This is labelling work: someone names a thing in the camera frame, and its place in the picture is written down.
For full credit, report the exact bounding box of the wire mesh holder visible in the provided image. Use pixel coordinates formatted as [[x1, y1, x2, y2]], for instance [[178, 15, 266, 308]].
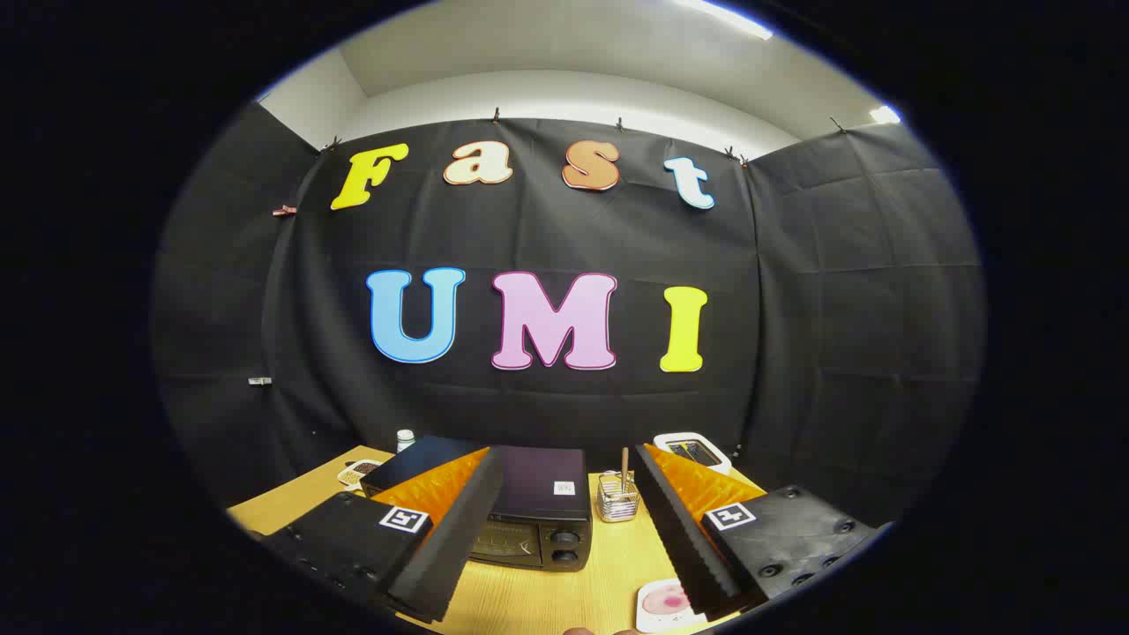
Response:
[[596, 472, 641, 523]]

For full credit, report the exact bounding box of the pink ham slice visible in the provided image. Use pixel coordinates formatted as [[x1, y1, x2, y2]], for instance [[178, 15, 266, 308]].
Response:
[[641, 585, 693, 616]]

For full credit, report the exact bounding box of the black toaster oven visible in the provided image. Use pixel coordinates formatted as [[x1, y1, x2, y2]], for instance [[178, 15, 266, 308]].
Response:
[[360, 435, 594, 572]]

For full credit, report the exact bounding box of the white square plate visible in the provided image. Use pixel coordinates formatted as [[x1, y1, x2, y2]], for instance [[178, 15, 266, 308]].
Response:
[[635, 578, 711, 634]]

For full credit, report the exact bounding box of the small white snack dish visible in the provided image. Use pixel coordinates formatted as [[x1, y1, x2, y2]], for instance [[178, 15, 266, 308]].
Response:
[[337, 459, 385, 489]]

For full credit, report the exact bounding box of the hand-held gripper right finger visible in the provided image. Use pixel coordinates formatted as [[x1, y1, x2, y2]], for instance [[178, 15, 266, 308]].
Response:
[[633, 443, 883, 623]]

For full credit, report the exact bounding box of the long ceiling light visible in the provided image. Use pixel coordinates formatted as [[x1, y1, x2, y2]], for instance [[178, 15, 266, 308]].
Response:
[[675, 0, 775, 41]]

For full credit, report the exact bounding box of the white bread toaster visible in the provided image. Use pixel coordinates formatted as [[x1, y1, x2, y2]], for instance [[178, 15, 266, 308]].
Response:
[[653, 431, 733, 475]]

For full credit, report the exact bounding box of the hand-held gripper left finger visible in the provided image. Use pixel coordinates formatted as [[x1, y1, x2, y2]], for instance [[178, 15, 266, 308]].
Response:
[[265, 445, 505, 625]]

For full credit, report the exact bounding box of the black backdrop cloth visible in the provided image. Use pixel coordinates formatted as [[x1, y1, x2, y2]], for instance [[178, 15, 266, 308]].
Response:
[[152, 101, 987, 530]]

